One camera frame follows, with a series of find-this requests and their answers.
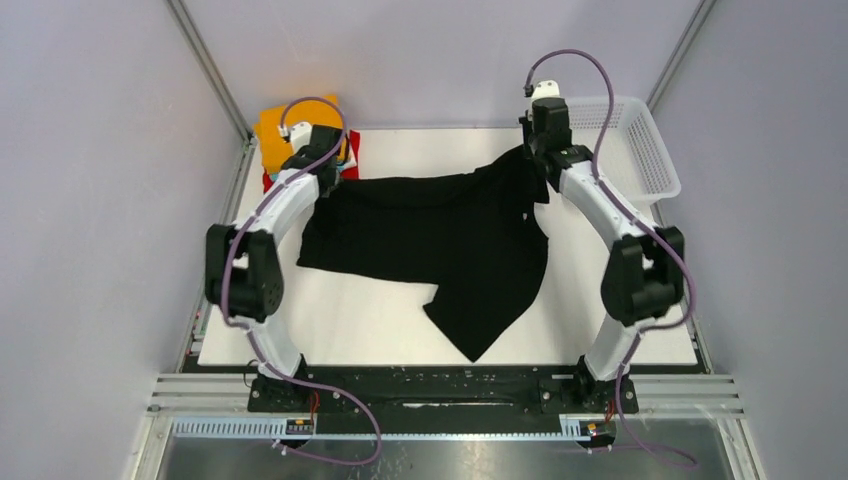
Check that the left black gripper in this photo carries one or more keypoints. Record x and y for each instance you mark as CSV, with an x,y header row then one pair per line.
x,y
300,154

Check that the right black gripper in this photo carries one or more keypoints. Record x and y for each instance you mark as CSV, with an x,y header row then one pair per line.
x,y
527,122

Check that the black t shirt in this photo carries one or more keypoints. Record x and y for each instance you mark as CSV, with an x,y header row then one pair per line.
x,y
473,236

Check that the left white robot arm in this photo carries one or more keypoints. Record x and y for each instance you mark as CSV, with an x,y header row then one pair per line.
x,y
243,274

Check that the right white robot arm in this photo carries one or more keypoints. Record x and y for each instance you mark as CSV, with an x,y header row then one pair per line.
x,y
642,279

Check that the red folded t shirt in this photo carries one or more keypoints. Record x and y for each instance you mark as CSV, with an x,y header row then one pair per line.
x,y
349,169

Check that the orange folded t shirt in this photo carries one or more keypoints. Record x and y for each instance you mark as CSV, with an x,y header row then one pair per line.
x,y
273,148

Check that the white plastic basket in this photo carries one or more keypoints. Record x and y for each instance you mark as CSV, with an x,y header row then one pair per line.
x,y
634,156

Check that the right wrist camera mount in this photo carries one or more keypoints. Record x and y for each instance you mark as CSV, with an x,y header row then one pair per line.
x,y
542,89

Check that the aluminium frame rail right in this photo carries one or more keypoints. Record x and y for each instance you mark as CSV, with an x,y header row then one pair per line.
x,y
679,53

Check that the aluminium frame rail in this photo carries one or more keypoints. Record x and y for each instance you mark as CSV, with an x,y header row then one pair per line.
x,y
218,133
679,53

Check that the aluminium frame rail left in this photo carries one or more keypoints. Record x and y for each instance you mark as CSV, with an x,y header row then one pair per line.
x,y
218,133

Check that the slotted cable duct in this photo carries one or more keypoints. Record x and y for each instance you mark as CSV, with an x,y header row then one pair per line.
x,y
424,427

